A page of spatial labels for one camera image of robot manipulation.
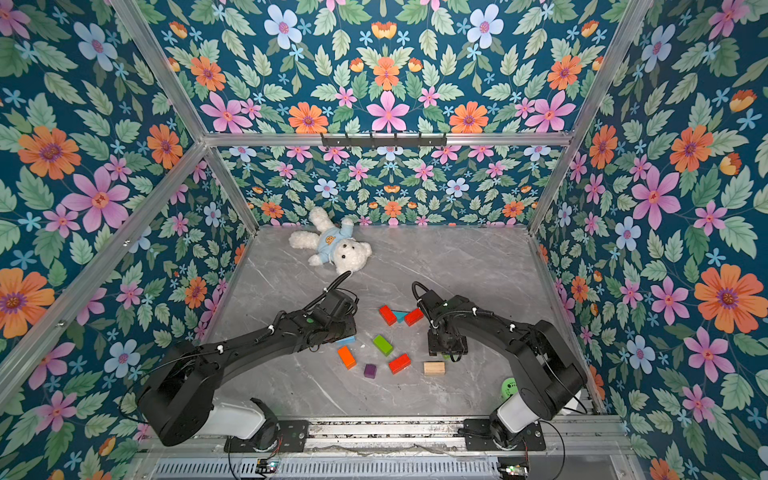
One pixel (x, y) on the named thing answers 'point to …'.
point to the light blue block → (346, 341)
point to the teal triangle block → (400, 316)
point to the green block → (383, 345)
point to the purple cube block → (370, 371)
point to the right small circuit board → (516, 470)
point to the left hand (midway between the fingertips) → (360, 324)
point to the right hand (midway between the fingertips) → (446, 347)
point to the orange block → (347, 357)
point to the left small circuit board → (266, 466)
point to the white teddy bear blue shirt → (335, 244)
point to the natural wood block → (434, 368)
